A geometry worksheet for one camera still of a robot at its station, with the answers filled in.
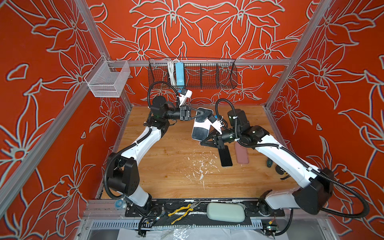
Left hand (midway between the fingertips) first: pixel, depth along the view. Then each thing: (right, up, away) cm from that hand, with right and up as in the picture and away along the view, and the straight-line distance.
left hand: (201, 115), depth 64 cm
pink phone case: (+28, -24, +28) cm, 46 cm away
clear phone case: (0, -6, 0) cm, 6 cm away
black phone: (+17, -25, +26) cm, 40 cm away
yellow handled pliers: (-5, -46, +9) cm, 47 cm away
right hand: (-1, -12, +1) cm, 12 cm away
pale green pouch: (+12, -46, +5) cm, 48 cm away
